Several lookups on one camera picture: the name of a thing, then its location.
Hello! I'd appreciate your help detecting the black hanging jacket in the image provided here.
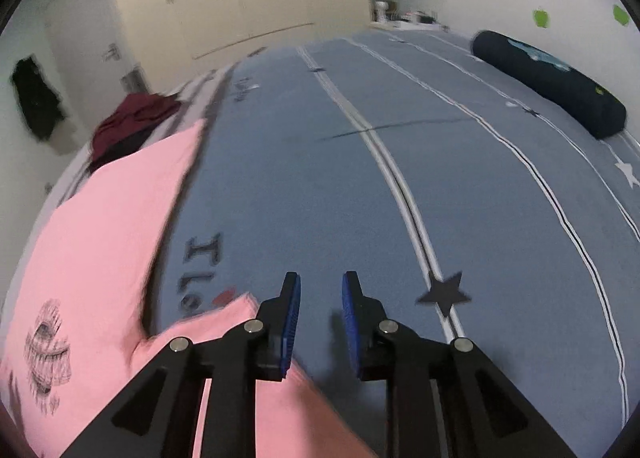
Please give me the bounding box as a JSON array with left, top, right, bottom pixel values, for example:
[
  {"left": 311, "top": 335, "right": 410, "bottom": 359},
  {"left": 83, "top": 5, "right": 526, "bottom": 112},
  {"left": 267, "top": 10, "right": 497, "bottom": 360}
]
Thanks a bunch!
[{"left": 11, "top": 56, "right": 65, "bottom": 141}]

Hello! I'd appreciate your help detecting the bed with striped star sheet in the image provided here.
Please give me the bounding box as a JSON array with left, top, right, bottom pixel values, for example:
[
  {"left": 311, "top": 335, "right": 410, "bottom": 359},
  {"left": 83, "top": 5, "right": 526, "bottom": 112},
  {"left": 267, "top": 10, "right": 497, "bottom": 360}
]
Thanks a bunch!
[{"left": 0, "top": 33, "right": 640, "bottom": 458}]

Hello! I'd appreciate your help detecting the maroon garment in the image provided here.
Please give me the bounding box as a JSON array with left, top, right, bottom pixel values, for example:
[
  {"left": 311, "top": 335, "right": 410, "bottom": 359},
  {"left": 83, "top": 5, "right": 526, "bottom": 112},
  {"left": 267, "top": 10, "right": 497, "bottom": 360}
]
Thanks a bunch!
[{"left": 89, "top": 92, "right": 182, "bottom": 174}]

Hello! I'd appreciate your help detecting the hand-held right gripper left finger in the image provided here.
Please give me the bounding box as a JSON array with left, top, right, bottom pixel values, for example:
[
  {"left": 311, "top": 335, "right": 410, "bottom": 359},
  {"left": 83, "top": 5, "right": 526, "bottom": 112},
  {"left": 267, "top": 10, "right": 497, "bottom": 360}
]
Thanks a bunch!
[{"left": 60, "top": 271, "right": 302, "bottom": 458}]

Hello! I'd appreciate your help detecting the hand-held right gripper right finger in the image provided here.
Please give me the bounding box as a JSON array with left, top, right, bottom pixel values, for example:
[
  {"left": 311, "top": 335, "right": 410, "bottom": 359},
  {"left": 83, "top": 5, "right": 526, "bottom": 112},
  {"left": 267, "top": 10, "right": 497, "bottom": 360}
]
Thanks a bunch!
[{"left": 341, "top": 271, "right": 581, "bottom": 458}]

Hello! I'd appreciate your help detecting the navy bolster pillow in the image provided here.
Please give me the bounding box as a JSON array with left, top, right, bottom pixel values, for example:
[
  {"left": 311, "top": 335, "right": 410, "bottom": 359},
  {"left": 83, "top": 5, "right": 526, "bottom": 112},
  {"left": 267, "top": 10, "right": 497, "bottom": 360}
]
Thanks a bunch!
[{"left": 471, "top": 30, "right": 627, "bottom": 140}]

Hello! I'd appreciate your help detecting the dark metal suitcase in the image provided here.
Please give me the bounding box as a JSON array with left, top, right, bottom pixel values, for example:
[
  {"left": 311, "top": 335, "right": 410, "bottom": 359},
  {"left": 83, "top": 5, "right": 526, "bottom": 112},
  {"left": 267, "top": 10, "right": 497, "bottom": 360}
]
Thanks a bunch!
[{"left": 120, "top": 66, "right": 151, "bottom": 96}]

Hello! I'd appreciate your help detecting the pink shirt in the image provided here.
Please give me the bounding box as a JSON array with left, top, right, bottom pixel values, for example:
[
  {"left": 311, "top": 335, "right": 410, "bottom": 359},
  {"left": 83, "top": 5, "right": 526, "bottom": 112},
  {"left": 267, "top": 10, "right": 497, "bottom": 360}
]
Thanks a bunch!
[{"left": 0, "top": 118, "right": 381, "bottom": 458}]

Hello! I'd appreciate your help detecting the white nightstand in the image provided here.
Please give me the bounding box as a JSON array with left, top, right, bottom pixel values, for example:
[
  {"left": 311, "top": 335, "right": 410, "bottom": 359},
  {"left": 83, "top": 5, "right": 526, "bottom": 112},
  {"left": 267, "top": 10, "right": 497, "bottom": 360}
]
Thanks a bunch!
[{"left": 370, "top": 17, "right": 451, "bottom": 32}]

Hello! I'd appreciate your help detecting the white door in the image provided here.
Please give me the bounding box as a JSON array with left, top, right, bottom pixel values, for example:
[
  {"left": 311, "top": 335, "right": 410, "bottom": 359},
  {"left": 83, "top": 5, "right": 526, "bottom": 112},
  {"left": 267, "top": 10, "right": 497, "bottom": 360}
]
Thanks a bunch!
[{"left": 42, "top": 0, "right": 151, "bottom": 154}]

